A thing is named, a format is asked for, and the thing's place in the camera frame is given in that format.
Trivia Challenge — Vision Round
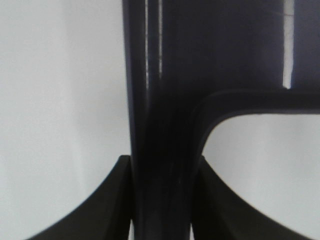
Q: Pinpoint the grey plastic dustpan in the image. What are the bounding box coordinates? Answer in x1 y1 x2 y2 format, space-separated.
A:
122 0 320 240

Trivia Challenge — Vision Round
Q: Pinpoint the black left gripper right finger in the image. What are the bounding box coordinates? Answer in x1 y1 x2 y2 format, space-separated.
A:
191 156 306 240

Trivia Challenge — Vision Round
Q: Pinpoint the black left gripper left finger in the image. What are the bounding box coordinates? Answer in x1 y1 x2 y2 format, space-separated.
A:
32 155 133 240

